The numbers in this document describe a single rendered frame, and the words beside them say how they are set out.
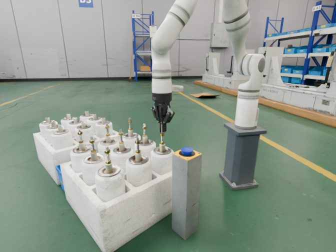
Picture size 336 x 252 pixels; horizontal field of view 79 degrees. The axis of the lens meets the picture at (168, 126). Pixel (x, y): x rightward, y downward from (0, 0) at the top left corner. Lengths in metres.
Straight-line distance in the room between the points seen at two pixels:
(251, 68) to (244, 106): 0.17
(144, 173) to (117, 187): 0.11
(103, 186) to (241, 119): 0.65
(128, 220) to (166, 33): 0.63
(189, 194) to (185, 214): 0.08
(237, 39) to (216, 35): 6.73
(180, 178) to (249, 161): 0.46
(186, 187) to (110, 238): 0.29
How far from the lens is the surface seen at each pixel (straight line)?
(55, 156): 1.13
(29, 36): 7.60
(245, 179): 1.10
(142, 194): 0.74
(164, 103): 0.75
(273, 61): 3.53
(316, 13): 6.60
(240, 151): 1.01
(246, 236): 0.88
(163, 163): 0.81
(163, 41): 0.71
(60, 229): 0.94
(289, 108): 2.85
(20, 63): 7.71
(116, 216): 0.72
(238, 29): 0.87
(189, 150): 0.66
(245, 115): 0.98
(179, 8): 0.75
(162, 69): 0.73
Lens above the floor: 0.60
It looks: 18 degrees down
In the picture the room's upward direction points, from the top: straight up
